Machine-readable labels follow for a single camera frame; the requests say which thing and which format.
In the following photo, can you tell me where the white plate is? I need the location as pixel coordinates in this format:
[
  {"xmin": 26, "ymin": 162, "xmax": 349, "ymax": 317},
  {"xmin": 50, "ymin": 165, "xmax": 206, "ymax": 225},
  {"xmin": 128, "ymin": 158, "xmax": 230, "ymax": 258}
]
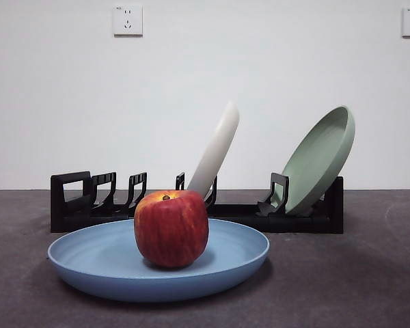
[{"xmin": 186, "ymin": 100, "xmax": 241, "ymax": 203}]

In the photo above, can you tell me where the blue plate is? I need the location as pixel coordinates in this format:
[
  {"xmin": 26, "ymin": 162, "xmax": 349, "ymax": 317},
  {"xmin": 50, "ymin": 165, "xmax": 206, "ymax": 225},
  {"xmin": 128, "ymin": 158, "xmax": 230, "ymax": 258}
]
[{"xmin": 47, "ymin": 218, "xmax": 271, "ymax": 303}]

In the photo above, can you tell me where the red apple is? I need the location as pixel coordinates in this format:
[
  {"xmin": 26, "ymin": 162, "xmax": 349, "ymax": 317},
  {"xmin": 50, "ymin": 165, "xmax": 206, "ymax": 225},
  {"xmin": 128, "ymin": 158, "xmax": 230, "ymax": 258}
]
[{"xmin": 133, "ymin": 189, "xmax": 210, "ymax": 269}]

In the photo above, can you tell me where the black plate rack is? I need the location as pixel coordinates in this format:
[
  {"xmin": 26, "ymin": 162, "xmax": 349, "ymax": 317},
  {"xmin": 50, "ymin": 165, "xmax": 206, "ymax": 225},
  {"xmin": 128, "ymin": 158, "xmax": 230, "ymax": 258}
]
[{"xmin": 49, "ymin": 170, "xmax": 344, "ymax": 235}]

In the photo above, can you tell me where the green plate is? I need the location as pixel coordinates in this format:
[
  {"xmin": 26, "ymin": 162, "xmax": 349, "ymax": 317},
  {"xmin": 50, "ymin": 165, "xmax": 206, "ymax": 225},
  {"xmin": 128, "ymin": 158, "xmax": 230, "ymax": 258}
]
[{"xmin": 280, "ymin": 105, "xmax": 356, "ymax": 217}]

